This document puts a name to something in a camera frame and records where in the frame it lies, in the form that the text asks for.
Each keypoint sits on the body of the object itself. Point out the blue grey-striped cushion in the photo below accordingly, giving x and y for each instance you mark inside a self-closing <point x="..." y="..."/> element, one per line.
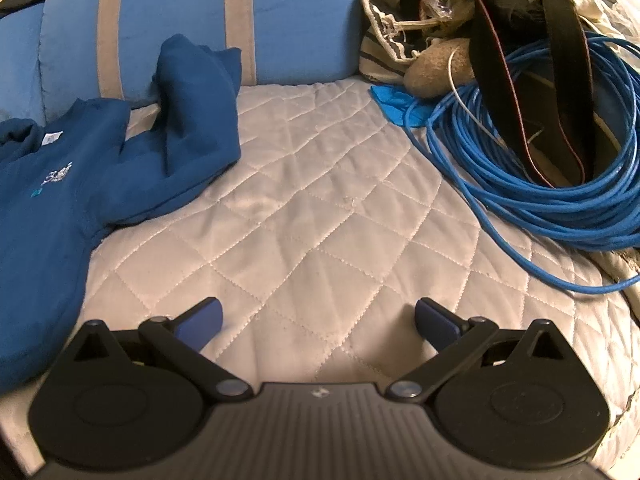
<point x="175" y="10"/>

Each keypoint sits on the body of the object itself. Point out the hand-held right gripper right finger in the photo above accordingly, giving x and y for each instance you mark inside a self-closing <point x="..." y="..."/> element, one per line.
<point x="434" y="327"/>

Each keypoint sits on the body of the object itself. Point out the blue sweatshirt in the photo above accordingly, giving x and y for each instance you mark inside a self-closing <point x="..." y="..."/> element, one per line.
<point x="50" y="220"/>

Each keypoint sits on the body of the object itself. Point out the white quilted mattress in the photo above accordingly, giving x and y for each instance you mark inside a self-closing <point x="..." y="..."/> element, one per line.
<point x="310" y="200"/>

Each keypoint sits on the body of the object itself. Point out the white crumpled cloth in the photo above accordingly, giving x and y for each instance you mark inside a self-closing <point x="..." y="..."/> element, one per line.
<point x="605" y="15"/>

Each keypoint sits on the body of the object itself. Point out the beige plush toy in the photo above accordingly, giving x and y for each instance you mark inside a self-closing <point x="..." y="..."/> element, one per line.
<point x="435" y="67"/>

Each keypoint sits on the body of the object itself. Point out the bright blue cloth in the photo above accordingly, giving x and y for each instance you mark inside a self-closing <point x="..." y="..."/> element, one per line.
<point x="392" y="102"/>

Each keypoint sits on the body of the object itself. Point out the striped canvas bag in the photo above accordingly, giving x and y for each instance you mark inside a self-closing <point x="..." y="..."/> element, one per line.
<point x="380" y="55"/>

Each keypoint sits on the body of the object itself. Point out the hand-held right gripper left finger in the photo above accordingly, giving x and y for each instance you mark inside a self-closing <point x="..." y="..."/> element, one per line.
<point x="202" y="327"/>

